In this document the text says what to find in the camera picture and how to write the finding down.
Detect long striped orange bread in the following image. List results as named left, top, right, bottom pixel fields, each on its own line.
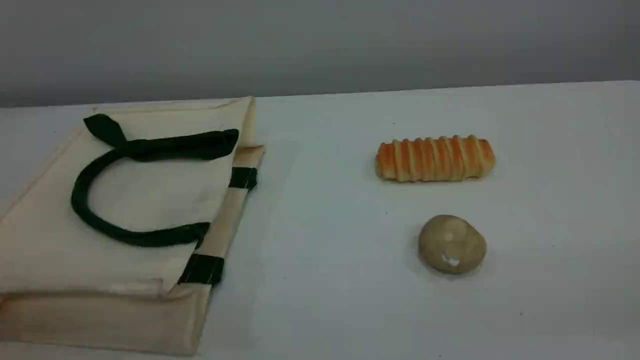
left=375, top=135, right=497, bottom=183

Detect white canvas bag green handles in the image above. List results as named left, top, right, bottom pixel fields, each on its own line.
left=0, top=96, right=266, bottom=357

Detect round beige egg yolk pastry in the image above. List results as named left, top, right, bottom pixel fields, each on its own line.
left=418, top=215, right=488, bottom=275

